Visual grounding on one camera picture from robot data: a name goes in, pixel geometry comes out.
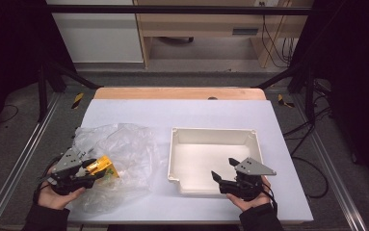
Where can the yellow clamp right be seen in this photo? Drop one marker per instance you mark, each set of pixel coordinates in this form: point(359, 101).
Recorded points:
point(281, 100)

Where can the black metal stand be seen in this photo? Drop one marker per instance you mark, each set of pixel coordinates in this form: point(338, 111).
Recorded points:
point(43, 93)
point(310, 93)

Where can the wooden table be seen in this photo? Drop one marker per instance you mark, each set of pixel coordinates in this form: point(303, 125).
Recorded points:
point(172, 93)

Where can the white table cover sheet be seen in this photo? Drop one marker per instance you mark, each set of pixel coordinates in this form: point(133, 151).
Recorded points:
point(179, 112)

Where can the person's right hand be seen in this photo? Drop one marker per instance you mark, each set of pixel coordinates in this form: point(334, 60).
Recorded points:
point(252, 204)

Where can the person's left hand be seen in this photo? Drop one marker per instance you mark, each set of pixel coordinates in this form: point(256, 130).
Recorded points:
point(55, 201)

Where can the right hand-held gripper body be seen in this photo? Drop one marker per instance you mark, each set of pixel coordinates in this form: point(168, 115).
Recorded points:
point(246, 187)

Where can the aluminium rail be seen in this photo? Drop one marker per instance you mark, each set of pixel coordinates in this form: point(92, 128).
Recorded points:
point(329, 166)
point(21, 154)

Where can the wooden desk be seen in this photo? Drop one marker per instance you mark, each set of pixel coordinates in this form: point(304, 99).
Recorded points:
point(198, 24)

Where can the yellow clamp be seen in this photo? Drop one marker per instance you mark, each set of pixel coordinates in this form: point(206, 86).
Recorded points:
point(77, 100)
point(281, 100)

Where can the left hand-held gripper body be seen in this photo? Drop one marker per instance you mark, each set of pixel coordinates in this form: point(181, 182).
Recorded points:
point(68, 173)

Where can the clear printed plastic bag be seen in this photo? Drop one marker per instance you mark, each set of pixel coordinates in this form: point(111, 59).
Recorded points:
point(130, 150)

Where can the black horizontal frame bar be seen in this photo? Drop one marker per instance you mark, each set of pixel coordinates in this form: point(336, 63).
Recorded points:
point(172, 9)

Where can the white plastic bin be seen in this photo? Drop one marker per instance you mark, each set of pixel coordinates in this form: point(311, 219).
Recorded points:
point(204, 154)

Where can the black curtain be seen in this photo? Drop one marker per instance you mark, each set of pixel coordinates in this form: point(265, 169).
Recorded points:
point(355, 80)
point(8, 48)

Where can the yellow clamp left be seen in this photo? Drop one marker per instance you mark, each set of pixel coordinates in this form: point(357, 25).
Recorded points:
point(77, 100)

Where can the white cabinet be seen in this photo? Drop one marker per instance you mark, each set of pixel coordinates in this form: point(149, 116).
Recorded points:
point(98, 35)

